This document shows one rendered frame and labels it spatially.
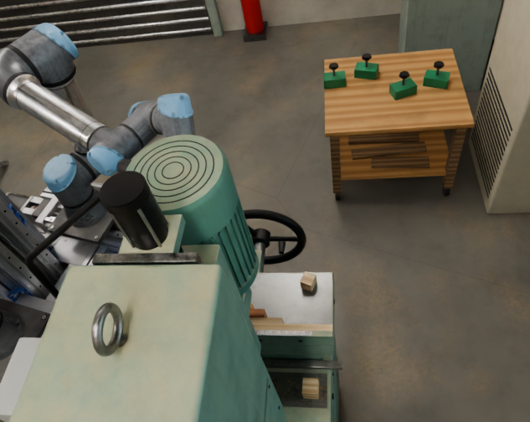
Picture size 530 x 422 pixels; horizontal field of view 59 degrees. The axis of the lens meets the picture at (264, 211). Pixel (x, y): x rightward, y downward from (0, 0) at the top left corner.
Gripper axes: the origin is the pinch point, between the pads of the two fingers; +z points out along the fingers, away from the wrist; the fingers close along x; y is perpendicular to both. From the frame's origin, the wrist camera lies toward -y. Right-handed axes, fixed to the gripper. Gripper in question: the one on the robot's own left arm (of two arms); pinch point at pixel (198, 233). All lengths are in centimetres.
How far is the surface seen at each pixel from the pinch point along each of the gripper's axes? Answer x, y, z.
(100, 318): 11, 66, -20
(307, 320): 26.9, 4.4, 23.3
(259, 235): 10.6, -25.4, 13.0
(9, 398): -4, 66, -8
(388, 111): 58, -119, -5
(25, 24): -220, -279, -66
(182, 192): 13.1, 40.7, -25.7
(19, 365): -5, 62, -10
